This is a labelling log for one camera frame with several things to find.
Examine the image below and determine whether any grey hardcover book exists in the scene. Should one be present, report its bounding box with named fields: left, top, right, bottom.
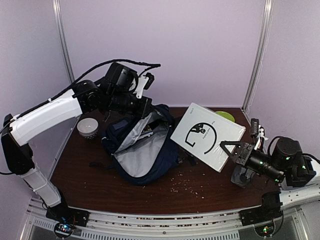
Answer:
left=170, top=103, right=246, bottom=172

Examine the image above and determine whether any navy blue backpack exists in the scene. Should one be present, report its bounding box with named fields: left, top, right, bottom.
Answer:
left=89, top=104, right=196, bottom=186

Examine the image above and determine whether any dog picture book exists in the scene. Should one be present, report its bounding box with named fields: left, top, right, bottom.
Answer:
left=140, top=124, right=154, bottom=138

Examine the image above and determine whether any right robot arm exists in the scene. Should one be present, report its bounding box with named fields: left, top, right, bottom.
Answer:
left=220, top=136, right=317, bottom=226

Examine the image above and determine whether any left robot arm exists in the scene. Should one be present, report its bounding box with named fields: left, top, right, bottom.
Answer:
left=0, top=59, right=155, bottom=223

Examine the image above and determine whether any grey zip pouch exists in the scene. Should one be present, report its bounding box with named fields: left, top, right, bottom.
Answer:
left=230, top=165, right=255, bottom=189

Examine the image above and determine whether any green plate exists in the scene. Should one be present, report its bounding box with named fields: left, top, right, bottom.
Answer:
left=215, top=111, right=236, bottom=123

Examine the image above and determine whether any white patterned bowl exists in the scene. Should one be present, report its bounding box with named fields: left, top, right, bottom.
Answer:
left=76, top=117, right=99, bottom=139

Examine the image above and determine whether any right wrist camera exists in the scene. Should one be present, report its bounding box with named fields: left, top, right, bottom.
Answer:
left=249, top=118, right=269, bottom=152

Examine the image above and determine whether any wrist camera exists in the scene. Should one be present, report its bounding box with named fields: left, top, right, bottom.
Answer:
left=133, top=72, right=155, bottom=99
left=249, top=118, right=269, bottom=152

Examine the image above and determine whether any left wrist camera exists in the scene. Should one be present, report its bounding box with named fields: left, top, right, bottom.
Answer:
left=133, top=72, right=155, bottom=99

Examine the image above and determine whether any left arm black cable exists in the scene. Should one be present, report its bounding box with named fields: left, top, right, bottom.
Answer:
left=14, top=58, right=162, bottom=121

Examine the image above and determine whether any front aluminium rail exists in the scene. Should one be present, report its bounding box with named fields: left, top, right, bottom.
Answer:
left=18, top=200, right=311, bottom=240

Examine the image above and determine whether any left aluminium frame post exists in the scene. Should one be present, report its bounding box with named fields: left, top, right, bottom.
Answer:
left=52, top=0, right=75, bottom=85

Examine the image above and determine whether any aluminium frame post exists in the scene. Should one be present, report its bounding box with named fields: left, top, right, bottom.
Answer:
left=242, top=0, right=274, bottom=115
left=52, top=0, right=75, bottom=85

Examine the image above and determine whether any right aluminium frame post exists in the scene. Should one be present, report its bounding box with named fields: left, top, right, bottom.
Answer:
left=242, top=0, right=274, bottom=115

